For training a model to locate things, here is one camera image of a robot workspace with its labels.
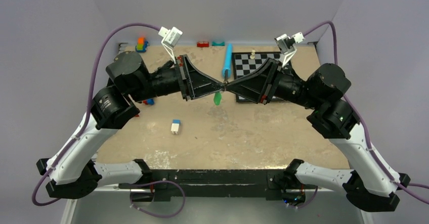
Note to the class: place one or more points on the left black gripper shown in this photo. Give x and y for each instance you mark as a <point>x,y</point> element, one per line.
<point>196,84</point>

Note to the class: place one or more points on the blue orange toy car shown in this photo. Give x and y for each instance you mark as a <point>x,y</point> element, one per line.
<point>142,44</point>

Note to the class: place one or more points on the colourful toy brick stack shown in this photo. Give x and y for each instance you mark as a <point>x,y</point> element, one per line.
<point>148,102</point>

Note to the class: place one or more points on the aluminium frame rail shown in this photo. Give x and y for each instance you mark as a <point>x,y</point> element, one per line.
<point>72,205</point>

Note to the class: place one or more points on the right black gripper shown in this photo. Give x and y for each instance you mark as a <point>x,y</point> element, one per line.
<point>258,85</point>

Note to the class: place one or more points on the white chess pawn far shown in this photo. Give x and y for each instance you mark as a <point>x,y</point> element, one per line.
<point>252,54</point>

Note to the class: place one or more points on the blue cylinder tool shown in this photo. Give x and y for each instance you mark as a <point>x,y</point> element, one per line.
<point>228,59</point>

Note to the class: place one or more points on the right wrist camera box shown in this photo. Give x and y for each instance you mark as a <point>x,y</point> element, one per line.
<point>287,45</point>

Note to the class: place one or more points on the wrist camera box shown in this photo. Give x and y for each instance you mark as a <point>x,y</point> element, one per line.
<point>170,38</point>
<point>287,45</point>

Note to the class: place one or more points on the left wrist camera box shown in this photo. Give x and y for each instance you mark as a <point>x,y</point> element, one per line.
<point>170,38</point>

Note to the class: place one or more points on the red toy brick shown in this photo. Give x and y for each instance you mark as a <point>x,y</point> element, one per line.
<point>203,44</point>

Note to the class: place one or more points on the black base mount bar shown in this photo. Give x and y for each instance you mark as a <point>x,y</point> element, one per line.
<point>270,184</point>

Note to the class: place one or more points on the black white chessboard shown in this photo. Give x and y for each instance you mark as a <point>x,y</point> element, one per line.
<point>251,65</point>

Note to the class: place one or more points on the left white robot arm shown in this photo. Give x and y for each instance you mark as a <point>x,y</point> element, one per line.
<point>72,171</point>

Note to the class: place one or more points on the white blue toy brick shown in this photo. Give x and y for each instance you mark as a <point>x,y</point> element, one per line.
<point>175,126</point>

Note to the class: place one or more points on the teal toy piece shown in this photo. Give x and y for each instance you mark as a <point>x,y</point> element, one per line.
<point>217,43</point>

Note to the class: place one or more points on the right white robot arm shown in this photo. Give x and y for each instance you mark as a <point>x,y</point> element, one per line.
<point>370,184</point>

